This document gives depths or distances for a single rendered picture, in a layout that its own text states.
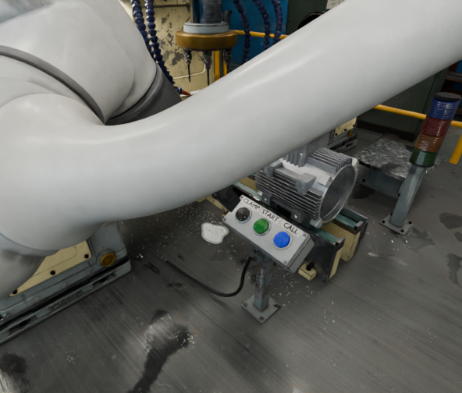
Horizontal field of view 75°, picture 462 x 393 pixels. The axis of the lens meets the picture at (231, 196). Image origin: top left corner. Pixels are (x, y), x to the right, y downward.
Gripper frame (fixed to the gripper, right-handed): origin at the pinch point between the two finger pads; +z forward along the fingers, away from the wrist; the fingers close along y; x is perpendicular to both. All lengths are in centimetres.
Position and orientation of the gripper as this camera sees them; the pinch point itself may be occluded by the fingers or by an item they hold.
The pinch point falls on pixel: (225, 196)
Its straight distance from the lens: 53.8
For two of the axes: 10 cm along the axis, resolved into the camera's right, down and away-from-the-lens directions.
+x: -6.1, 7.8, -1.3
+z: 4.2, 4.6, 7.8
